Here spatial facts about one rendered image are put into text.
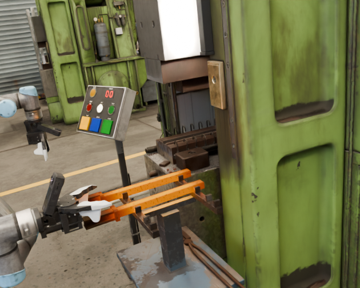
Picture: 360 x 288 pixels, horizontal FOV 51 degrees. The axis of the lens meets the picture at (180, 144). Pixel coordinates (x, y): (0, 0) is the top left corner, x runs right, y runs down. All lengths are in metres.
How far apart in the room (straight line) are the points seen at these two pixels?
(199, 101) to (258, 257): 0.83
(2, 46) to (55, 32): 3.15
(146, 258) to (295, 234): 0.64
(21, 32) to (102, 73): 3.43
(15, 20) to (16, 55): 0.75
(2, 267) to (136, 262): 0.48
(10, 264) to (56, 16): 5.63
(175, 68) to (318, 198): 0.79
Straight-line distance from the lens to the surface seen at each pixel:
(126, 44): 6.67
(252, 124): 1.30
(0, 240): 1.10
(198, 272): 1.32
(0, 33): 9.51
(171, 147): 1.64
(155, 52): 1.59
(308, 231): 1.73
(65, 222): 1.11
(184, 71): 1.59
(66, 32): 6.53
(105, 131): 2.06
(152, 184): 1.33
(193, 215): 1.62
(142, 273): 1.36
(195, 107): 1.93
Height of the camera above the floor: 1.53
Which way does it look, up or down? 19 degrees down
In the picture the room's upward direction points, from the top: 7 degrees counter-clockwise
